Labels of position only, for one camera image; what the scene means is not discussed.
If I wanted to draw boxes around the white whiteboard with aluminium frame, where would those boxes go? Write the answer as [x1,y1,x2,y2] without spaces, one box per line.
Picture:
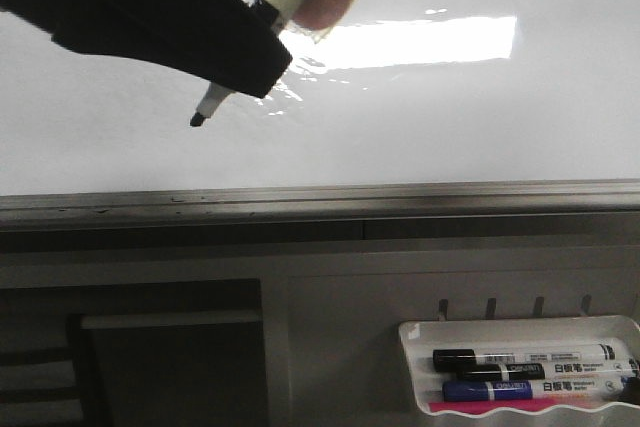
[1,0,639,230]

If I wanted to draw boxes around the blue capped whiteboard marker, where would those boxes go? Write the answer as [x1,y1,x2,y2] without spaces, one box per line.
[442,377,628,402]

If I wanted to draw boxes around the dark chair back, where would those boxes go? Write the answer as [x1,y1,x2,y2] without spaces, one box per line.
[1,279,269,426]

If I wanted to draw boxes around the pink eraser strip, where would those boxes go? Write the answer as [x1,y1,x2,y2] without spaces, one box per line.
[426,398,605,415]

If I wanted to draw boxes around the white plastic marker tray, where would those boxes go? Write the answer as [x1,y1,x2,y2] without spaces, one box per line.
[398,315,639,426]

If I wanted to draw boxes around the black capped whiteboard marker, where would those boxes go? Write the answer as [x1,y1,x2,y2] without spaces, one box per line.
[432,338,632,372]

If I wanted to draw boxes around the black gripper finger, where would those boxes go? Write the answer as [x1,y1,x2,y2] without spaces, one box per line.
[1,0,292,98]

